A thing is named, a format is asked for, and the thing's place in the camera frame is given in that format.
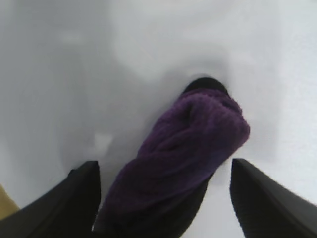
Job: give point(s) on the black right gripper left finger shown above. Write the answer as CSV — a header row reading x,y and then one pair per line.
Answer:
x,y
62,210

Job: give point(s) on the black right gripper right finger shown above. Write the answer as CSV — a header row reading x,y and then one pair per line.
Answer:
x,y
267,210

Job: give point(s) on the purple and black cloth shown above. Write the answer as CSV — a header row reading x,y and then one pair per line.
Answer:
x,y
178,153

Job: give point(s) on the brown liquid spill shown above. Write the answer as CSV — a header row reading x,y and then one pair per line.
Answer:
x,y
6,200

